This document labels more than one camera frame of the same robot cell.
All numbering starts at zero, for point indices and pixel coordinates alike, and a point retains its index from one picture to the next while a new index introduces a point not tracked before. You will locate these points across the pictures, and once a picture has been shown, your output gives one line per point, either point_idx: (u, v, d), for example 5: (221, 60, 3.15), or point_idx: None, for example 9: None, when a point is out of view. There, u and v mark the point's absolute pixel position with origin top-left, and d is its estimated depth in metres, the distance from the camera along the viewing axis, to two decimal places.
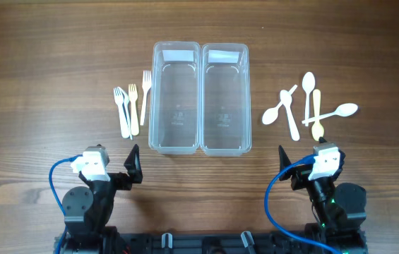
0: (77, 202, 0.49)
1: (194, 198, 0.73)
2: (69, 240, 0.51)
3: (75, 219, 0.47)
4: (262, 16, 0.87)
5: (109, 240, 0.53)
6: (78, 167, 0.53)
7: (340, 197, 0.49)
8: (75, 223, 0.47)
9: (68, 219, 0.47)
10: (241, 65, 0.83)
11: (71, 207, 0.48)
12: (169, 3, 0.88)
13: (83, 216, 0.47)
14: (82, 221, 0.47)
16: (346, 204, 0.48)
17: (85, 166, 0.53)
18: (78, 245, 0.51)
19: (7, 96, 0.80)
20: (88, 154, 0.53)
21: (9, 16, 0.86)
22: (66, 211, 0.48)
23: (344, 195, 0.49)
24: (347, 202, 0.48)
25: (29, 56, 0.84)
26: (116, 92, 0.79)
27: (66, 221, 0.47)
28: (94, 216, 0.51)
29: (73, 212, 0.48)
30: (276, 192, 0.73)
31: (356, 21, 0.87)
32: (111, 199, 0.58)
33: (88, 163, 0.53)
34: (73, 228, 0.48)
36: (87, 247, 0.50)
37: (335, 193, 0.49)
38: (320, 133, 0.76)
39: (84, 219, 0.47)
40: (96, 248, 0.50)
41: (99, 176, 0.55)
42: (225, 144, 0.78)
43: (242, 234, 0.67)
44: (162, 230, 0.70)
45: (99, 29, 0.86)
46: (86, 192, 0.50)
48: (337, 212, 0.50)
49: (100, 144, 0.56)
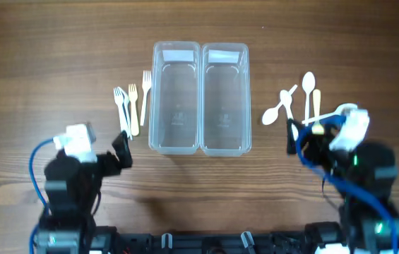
0: (62, 168, 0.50)
1: (194, 199, 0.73)
2: (46, 219, 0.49)
3: (58, 184, 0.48)
4: (262, 16, 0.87)
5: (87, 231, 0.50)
6: (61, 141, 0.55)
7: (363, 153, 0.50)
8: (56, 190, 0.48)
9: (50, 185, 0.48)
10: (241, 65, 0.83)
11: (55, 173, 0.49)
12: (169, 3, 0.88)
13: (65, 182, 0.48)
14: (63, 187, 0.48)
16: (370, 160, 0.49)
17: (71, 141, 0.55)
18: (56, 224, 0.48)
19: (6, 96, 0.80)
20: (74, 128, 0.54)
21: (8, 15, 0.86)
22: (49, 178, 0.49)
23: (366, 152, 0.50)
24: (371, 159, 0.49)
25: (28, 56, 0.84)
26: (116, 92, 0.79)
27: (47, 187, 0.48)
28: (78, 191, 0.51)
29: (57, 178, 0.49)
30: (275, 193, 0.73)
31: (357, 20, 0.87)
32: (97, 184, 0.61)
33: (73, 137, 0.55)
34: (55, 196, 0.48)
36: (65, 226, 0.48)
37: (356, 151, 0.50)
38: None
39: (66, 188, 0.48)
40: (75, 228, 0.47)
41: (83, 152, 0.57)
42: (225, 144, 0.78)
43: (241, 235, 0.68)
44: (162, 231, 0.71)
45: (99, 29, 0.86)
46: (71, 161, 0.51)
48: (361, 183, 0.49)
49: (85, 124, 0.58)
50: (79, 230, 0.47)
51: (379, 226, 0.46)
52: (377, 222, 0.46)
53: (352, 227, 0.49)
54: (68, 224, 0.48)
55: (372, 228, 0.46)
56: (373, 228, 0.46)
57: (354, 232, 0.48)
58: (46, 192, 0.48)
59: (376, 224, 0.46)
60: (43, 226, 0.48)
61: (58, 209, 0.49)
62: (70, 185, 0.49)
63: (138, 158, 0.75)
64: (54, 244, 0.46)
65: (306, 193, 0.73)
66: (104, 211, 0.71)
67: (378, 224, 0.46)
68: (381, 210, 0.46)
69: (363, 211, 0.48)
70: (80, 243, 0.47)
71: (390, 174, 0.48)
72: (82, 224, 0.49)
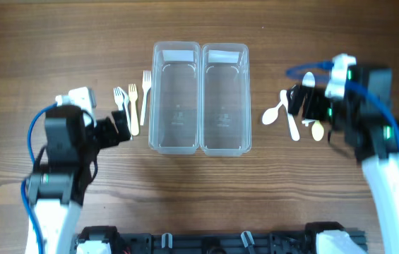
0: (62, 111, 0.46)
1: (194, 198, 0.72)
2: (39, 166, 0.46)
3: (58, 121, 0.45)
4: (262, 16, 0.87)
5: (84, 176, 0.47)
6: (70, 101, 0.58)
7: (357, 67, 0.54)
8: (56, 127, 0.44)
9: (50, 122, 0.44)
10: (241, 65, 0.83)
11: (56, 113, 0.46)
12: (169, 3, 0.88)
13: (66, 121, 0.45)
14: (64, 125, 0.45)
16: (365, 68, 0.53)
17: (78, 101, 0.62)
18: (49, 169, 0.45)
19: (6, 96, 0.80)
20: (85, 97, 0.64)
21: (8, 15, 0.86)
22: (49, 118, 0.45)
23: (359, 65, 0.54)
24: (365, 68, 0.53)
25: (28, 56, 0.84)
26: (116, 92, 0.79)
27: (46, 123, 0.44)
28: (80, 135, 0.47)
29: (57, 117, 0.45)
30: (275, 193, 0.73)
31: (357, 20, 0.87)
32: (97, 146, 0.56)
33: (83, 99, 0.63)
34: (54, 137, 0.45)
36: (60, 171, 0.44)
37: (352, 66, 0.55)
38: (320, 134, 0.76)
39: (67, 128, 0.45)
40: (69, 173, 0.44)
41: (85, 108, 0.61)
42: (225, 144, 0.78)
43: (241, 234, 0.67)
44: (162, 230, 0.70)
45: (99, 29, 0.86)
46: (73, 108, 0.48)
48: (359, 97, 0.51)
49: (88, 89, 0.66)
50: (73, 173, 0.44)
51: (386, 132, 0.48)
52: (384, 127, 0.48)
53: (359, 137, 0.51)
54: (65, 168, 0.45)
55: (378, 134, 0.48)
56: (378, 133, 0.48)
57: (361, 142, 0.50)
58: (45, 133, 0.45)
59: (382, 130, 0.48)
60: (37, 170, 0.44)
61: (54, 153, 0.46)
62: (70, 127, 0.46)
63: (138, 157, 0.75)
64: (47, 185, 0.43)
65: (306, 192, 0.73)
66: (104, 211, 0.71)
67: (384, 130, 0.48)
68: (386, 114, 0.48)
69: (365, 120, 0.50)
70: (73, 188, 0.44)
71: (385, 82, 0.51)
72: (79, 170, 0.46)
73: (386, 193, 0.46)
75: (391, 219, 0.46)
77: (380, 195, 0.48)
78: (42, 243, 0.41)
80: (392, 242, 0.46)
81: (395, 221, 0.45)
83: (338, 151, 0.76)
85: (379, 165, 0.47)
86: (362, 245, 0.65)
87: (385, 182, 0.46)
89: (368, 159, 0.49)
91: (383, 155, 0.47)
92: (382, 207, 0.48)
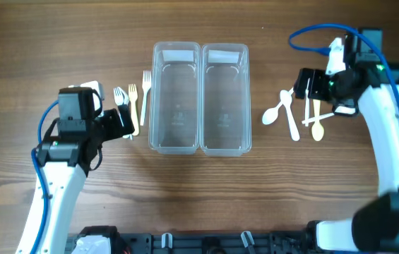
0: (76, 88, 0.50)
1: (195, 198, 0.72)
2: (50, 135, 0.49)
3: (70, 94, 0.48)
4: (262, 16, 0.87)
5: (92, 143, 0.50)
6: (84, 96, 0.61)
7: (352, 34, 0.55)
8: (69, 99, 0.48)
9: (63, 94, 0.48)
10: (241, 66, 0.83)
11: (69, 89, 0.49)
12: (169, 3, 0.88)
13: (78, 94, 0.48)
14: (76, 98, 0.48)
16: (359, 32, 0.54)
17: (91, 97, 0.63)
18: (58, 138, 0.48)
19: (6, 96, 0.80)
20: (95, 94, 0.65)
21: (8, 16, 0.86)
22: (63, 91, 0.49)
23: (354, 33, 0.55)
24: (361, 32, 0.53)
25: (28, 56, 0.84)
26: (116, 92, 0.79)
27: (61, 95, 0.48)
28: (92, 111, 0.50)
29: (70, 91, 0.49)
30: (275, 193, 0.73)
31: (357, 20, 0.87)
32: (104, 135, 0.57)
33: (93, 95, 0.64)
34: (66, 109, 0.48)
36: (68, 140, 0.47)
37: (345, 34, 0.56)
38: (320, 134, 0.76)
39: (79, 101, 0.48)
40: (77, 142, 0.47)
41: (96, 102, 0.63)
42: (225, 144, 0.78)
43: (241, 234, 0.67)
44: (162, 230, 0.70)
45: (99, 29, 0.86)
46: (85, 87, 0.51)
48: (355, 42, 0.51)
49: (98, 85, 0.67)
50: (80, 142, 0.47)
51: (379, 68, 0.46)
52: (377, 66, 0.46)
53: (354, 73, 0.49)
54: (73, 137, 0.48)
55: (370, 68, 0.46)
56: (371, 69, 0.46)
57: (356, 79, 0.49)
58: (58, 104, 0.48)
59: (376, 67, 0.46)
60: (46, 138, 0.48)
61: (66, 125, 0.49)
62: (82, 100, 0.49)
63: (138, 157, 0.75)
64: (56, 149, 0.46)
65: (306, 192, 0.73)
66: (104, 210, 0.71)
67: (377, 66, 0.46)
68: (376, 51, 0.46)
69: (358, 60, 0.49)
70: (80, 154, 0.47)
71: (378, 37, 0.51)
72: (86, 140, 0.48)
73: (378, 116, 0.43)
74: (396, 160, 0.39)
75: (383, 137, 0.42)
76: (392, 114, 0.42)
77: (373, 120, 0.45)
78: (47, 198, 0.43)
80: (387, 164, 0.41)
81: (389, 140, 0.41)
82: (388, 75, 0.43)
83: (338, 152, 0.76)
85: (371, 91, 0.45)
86: None
87: (378, 106, 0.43)
89: (364, 94, 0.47)
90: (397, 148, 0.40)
91: (376, 84, 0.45)
92: (376, 134, 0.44)
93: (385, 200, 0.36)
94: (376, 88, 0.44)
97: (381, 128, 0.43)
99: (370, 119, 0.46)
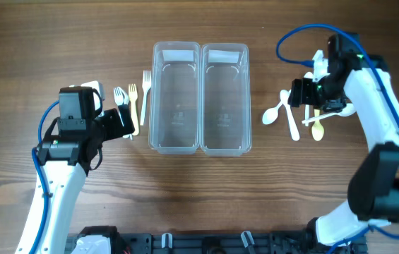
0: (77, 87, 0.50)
1: (194, 198, 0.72)
2: (51, 135, 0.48)
3: (70, 94, 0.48)
4: (262, 16, 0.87)
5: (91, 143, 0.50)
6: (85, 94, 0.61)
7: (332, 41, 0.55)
8: (69, 99, 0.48)
9: (64, 94, 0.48)
10: (241, 65, 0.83)
11: (70, 89, 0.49)
12: (169, 3, 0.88)
13: (78, 94, 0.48)
14: (77, 97, 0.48)
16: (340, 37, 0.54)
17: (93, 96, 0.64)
18: (58, 138, 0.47)
19: (6, 96, 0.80)
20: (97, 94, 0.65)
21: (8, 15, 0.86)
22: (63, 90, 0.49)
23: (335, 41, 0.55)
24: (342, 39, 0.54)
25: (28, 56, 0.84)
26: (116, 92, 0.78)
27: (61, 95, 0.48)
28: (92, 111, 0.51)
29: (71, 90, 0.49)
30: (275, 193, 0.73)
31: (357, 20, 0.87)
32: (104, 135, 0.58)
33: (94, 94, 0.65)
34: (66, 108, 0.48)
36: (68, 140, 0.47)
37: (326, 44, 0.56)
38: (320, 134, 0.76)
39: (79, 101, 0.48)
40: (76, 141, 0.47)
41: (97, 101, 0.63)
42: (225, 144, 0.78)
43: (241, 234, 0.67)
44: (162, 230, 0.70)
45: (99, 29, 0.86)
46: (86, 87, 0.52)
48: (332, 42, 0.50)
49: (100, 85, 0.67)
50: (80, 142, 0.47)
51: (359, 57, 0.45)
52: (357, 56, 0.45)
53: (337, 64, 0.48)
54: (73, 137, 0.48)
55: (351, 58, 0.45)
56: (352, 59, 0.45)
57: (339, 70, 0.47)
58: (58, 104, 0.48)
59: (355, 56, 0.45)
60: (47, 137, 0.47)
61: (67, 126, 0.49)
62: (82, 100, 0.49)
63: (138, 158, 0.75)
64: (56, 147, 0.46)
65: (306, 192, 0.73)
66: (104, 210, 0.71)
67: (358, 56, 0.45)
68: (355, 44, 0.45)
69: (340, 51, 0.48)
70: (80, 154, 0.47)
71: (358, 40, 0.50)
72: (86, 140, 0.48)
73: (361, 92, 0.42)
74: (381, 124, 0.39)
75: (368, 109, 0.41)
76: (373, 87, 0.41)
77: (356, 97, 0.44)
78: (47, 196, 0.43)
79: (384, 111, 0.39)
80: (373, 132, 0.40)
81: (373, 110, 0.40)
82: (367, 60, 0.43)
83: (338, 152, 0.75)
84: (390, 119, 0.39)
85: (354, 74, 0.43)
86: (362, 246, 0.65)
87: (359, 83, 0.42)
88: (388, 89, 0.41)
89: (347, 80, 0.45)
90: (380, 113, 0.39)
91: (357, 67, 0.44)
92: (361, 110, 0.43)
93: (374, 161, 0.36)
94: (358, 72, 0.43)
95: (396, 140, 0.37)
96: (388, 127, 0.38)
97: (365, 102, 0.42)
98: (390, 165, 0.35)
99: (354, 99, 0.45)
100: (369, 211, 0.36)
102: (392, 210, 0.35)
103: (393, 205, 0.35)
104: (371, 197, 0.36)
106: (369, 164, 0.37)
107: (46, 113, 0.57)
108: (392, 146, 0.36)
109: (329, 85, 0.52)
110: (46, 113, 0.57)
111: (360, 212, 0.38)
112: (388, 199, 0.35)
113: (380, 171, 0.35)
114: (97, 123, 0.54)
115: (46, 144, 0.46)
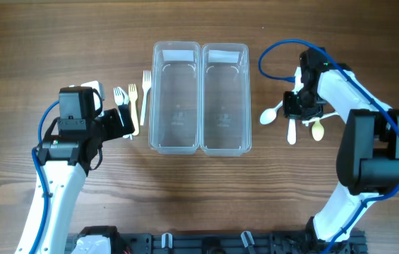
0: (77, 88, 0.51)
1: (194, 198, 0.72)
2: (50, 135, 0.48)
3: (70, 93, 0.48)
4: (263, 16, 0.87)
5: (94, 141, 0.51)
6: None
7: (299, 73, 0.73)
8: (70, 98, 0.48)
9: (65, 93, 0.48)
10: (241, 65, 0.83)
11: (69, 88, 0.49)
12: (169, 3, 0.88)
13: (78, 94, 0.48)
14: (77, 97, 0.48)
16: None
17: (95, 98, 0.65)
18: (56, 138, 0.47)
19: (6, 96, 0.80)
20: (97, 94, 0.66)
21: (7, 15, 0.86)
22: (63, 90, 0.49)
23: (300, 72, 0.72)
24: None
25: (28, 56, 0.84)
26: (116, 92, 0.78)
27: (61, 94, 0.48)
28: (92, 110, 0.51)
29: (71, 90, 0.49)
30: (275, 193, 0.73)
31: (357, 20, 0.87)
32: (104, 135, 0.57)
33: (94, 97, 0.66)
34: (66, 108, 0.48)
36: (67, 140, 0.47)
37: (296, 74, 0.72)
38: (320, 134, 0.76)
39: (79, 99, 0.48)
40: (76, 141, 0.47)
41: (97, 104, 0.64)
42: (225, 144, 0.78)
43: (241, 234, 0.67)
44: (162, 230, 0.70)
45: (98, 29, 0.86)
46: (87, 87, 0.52)
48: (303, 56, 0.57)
49: (102, 87, 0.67)
50: (80, 142, 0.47)
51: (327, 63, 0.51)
52: (324, 63, 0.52)
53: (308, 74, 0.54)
54: (73, 137, 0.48)
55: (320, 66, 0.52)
56: (320, 67, 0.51)
57: (311, 80, 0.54)
58: (58, 104, 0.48)
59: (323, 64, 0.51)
60: (47, 137, 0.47)
61: (66, 128, 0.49)
62: (84, 99, 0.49)
63: (138, 157, 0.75)
64: (56, 148, 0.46)
65: (306, 192, 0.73)
66: (104, 210, 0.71)
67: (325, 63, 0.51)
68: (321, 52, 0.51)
69: (311, 62, 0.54)
70: (81, 152, 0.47)
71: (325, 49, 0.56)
72: (86, 140, 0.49)
73: (332, 85, 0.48)
74: (354, 102, 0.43)
75: (340, 97, 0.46)
76: (340, 77, 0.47)
77: (330, 92, 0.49)
78: (47, 196, 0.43)
79: (354, 92, 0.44)
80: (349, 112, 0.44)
81: (344, 94, 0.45)
82: (332, 63, 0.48)
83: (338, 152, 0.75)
84: (360, 97, 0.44)
85: (324, 76, 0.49)
86: (363, 246, 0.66)
87: (328, 81, 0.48)
88: (352, 78, 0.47)
89: (320, 81, 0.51)
90: (351, 94, 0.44)
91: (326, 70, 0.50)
92: (335, 100, 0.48)
93: (351, 127, 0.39)
94: (327, 73, 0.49)
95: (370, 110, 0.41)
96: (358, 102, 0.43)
97: (336, 92, 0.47)
98: (365, 126, 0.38)
99: (329, 95, 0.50)
100: (357, 178, 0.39)
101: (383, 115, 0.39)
102: (377, 176, 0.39)
103: (378, 170, 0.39)
104: (357, 164, 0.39)
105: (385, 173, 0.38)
106: (349, 132, 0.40)
107: (47, 113, 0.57)
108: (366, 111, 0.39)
109: (304, 94, 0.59)
110: (46, 113, 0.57)
111: (348, 182, 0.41)
112: (372, 165, 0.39)
113: (361, 136, 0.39)
114: (97, 123, 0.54)
115: (46, 144, 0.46)
